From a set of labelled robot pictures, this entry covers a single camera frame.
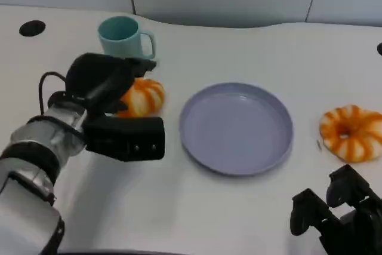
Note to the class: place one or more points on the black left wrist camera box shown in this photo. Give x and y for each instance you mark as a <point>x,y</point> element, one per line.
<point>125,138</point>

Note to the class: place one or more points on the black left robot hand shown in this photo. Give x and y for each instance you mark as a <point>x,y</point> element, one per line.
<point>95,79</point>

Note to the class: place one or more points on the lilac plate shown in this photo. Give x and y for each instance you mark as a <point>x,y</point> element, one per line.
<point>235,129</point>

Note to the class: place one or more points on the black table grommet hole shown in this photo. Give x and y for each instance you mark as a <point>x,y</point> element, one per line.
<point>32,28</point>

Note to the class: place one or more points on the orange white pumpkin-shaped bread roll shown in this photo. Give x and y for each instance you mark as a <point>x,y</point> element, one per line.
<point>146,99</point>

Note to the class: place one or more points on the pale green mug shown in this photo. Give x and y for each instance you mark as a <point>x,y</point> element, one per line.
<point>119,34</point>

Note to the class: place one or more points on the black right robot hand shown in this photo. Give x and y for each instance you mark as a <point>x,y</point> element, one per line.
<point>358,222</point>

